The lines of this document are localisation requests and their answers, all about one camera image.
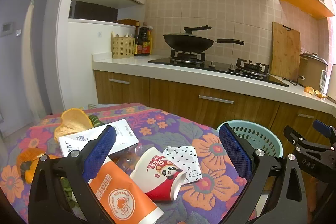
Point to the black wok with lid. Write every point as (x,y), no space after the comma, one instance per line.
(188,42)

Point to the white paper receipt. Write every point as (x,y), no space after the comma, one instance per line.
(125,138)

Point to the orange soy milk cup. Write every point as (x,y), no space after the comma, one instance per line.
(121,198)

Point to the white kitchen countertop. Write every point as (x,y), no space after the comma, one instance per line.
(140,66)

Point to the large sauce bottle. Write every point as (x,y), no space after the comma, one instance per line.
(146,38)

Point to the clear plastic bag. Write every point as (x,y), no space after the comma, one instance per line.
(128,158)

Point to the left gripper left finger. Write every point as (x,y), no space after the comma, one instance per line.
(48,202)

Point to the dark soy sauce bottle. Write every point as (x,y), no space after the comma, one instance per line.
(138,42)

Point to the light blue trash basket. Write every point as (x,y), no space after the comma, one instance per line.
(257,135)

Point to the red white paper cup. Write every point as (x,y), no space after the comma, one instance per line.
(157,176)

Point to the white timer device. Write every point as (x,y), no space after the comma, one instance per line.
(322,80)

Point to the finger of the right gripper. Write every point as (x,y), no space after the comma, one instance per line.
(302,143)
(325,130)

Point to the brown rice cooker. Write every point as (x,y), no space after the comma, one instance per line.
(310,67)

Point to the beige utensil basket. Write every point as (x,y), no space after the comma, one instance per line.
(122,46)

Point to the wooden cutting board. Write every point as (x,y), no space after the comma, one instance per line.
(285,51)

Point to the orange wall cabinet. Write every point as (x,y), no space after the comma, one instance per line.
(314,8)

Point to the black gas stove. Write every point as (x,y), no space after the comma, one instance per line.
(241,67)

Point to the polka dot paper wrapper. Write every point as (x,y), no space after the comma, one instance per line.
(185,157)

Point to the large pomelo peel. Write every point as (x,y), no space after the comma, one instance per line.
(72,121)

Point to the orange peel piece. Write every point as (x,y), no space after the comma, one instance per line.
(27,163)

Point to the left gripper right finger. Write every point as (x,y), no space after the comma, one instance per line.
(286,202)

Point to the wooden cabinet doors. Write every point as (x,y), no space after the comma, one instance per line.
(211,107)

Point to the green vegetable leaf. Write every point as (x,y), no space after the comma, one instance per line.
(95,121)

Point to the floral tablecloth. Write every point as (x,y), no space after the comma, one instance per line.
(206,201)

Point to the orange peels on counter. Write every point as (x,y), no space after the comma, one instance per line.
(310,90)

